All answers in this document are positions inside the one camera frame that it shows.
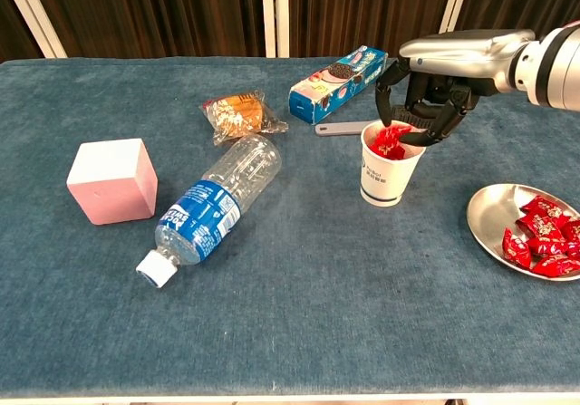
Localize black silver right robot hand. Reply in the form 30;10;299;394
373;28;536;149

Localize white paper cup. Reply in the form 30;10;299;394
360;120;428;208

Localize oval metal plate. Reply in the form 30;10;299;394
466;183;580;283

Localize blue cookie box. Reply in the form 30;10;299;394
288;44;390;126

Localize grey brush black bristles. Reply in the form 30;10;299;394
314;105;439;138

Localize wrapped bread bun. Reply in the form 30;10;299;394
201;89;290;147

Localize blue velvet table cloth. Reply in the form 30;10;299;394
0;55;580;400

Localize clear plastic bottle blue label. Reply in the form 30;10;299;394
135;133;283;289

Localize pink foam cube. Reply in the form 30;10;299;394
65;138;160;227

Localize white frame post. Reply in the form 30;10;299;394
260;0;291;59
437;0;475;37
0;0;69;59

